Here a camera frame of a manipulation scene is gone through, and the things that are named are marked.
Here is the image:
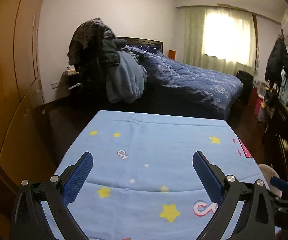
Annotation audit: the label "white pink trash bin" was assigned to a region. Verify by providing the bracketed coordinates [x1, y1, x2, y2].
[257, 164, 283, 198]

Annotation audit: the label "dark wooden dresser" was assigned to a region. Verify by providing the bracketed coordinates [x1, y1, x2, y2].
[258, 100, 288, 180]

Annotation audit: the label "wooden wardrobe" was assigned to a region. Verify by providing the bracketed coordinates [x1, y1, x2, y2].
[0, 0, 55, 184]

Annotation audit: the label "light blue star tablecloth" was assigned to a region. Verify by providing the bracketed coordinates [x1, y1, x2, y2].
[56, 111, 264, 239]

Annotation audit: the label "red pink storage boxes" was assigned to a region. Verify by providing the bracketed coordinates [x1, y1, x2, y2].
[248, 87, 266, 123]

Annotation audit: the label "dark bedside table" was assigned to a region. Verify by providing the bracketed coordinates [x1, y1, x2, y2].
[62, 68, 83, 95]

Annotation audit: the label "bed with blue duvet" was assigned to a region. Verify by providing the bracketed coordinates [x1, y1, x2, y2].
[126, 37, 243, 120]

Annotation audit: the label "black suitcase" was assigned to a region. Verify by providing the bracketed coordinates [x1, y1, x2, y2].
[236, 70, 253, 105]

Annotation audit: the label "light blue fleece blanket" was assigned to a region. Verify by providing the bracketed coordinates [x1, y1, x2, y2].
[106, 51, 147, 103]

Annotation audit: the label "hanging dark jackets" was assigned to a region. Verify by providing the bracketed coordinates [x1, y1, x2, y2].
[265, 29, 288, 90]

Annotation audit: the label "dark clothes pile on chair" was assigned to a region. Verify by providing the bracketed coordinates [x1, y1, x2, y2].
[67, 17, 121, 87]

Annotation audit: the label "green window curtain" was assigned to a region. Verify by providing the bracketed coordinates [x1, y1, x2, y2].
[184, 7, 257, 76]

